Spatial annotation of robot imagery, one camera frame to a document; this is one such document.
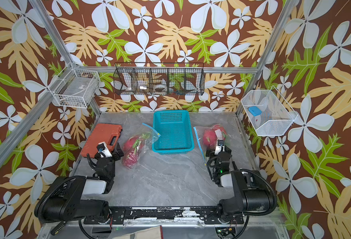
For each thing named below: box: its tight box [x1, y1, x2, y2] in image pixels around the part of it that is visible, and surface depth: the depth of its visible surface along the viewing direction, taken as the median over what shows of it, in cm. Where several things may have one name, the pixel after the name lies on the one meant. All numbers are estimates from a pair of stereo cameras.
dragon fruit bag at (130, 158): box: [122, 146, 139, 169], surface depth 86 cm
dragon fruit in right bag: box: [202, 124, 227, 147], surface depth 95 cm
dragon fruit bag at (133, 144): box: [123, 132, 151, 153], surface depth 91 cm
